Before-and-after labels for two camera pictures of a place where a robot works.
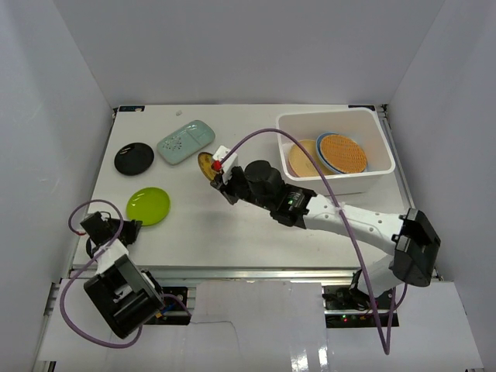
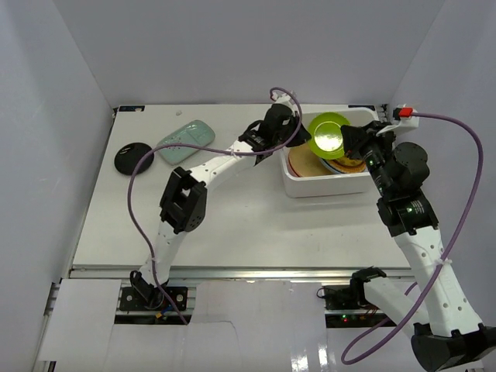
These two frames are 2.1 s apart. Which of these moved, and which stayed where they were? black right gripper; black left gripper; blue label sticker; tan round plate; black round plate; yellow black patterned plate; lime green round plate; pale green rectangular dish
Moved: lime green round plate; black right gripper; black left gripper; yellow black patterned plate
Stayed: tan round plate; blue label sticker; pale green rectangular dish; black round plate
